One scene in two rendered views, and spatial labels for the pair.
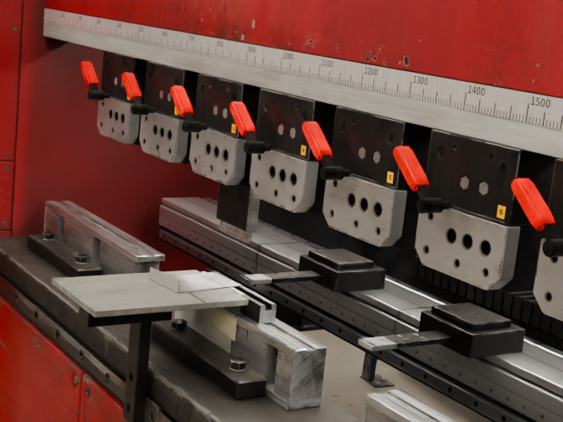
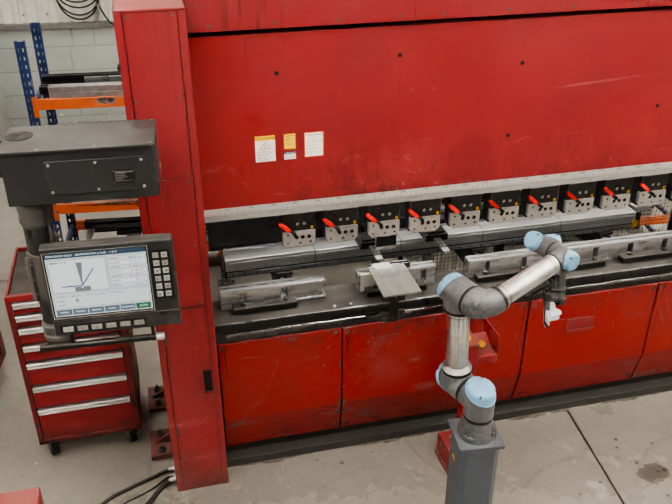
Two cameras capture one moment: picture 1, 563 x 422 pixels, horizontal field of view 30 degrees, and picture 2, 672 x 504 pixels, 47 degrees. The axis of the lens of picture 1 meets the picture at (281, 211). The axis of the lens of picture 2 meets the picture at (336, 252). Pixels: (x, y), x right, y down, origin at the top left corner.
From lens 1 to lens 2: 3.61 m
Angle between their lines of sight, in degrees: 67
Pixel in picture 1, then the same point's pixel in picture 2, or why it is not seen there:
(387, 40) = (471, 175)
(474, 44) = (504, 170)
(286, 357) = (431, 269)
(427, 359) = (417, 247)
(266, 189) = (420, 228)
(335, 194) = (455, 219)
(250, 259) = (311, 257)
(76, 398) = (338, 338)
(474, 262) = (509, 216)
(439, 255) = (498, 219)
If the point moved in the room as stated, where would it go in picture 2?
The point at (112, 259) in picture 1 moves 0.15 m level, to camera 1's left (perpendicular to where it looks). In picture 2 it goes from (301, 289) to (288, 305)
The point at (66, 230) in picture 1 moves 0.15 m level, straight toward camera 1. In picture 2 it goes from (249, 296) to (281, 298)
